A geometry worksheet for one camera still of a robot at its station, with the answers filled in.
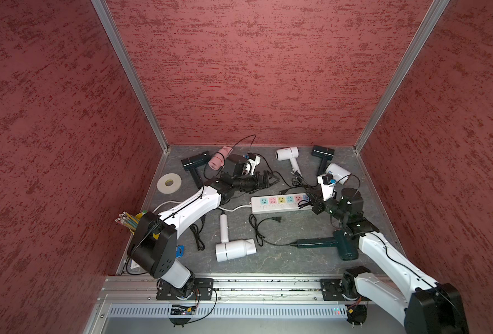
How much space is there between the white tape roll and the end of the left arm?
47 cm

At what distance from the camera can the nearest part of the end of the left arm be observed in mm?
656

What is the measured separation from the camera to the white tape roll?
3.39 feet
